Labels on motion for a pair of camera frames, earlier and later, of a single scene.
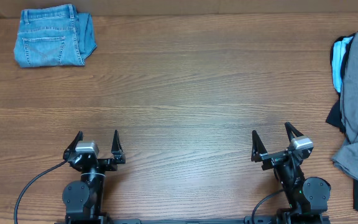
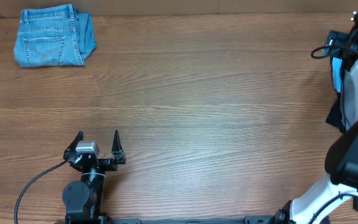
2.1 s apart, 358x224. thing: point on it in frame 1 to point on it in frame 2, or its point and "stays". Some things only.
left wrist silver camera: x=87 y=146 stays
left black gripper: x=111 y=163 stays
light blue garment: x=338 y=50 stays
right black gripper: x=259 y=153 to x=334 y=40
